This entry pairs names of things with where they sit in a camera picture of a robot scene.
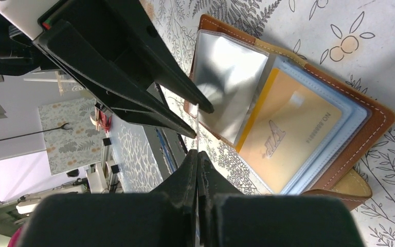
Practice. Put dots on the orange gold credit card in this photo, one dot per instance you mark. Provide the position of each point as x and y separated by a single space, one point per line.
287 125

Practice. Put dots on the yellow black credit card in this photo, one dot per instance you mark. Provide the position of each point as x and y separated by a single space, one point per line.
197 126

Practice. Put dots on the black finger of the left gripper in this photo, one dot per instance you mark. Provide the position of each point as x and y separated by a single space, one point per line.
132 17

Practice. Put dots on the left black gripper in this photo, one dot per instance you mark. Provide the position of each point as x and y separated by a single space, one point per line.
83 39

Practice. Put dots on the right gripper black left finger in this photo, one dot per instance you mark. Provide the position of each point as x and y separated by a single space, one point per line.
164 216

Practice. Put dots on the floral table mat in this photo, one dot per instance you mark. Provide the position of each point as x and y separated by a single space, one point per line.
353 40

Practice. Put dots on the brown leather card holder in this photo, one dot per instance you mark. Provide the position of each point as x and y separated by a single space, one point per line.
231 67

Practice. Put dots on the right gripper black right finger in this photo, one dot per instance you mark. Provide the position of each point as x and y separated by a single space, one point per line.
231 218

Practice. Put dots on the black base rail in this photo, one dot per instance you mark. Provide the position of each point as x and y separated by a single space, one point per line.
167 147

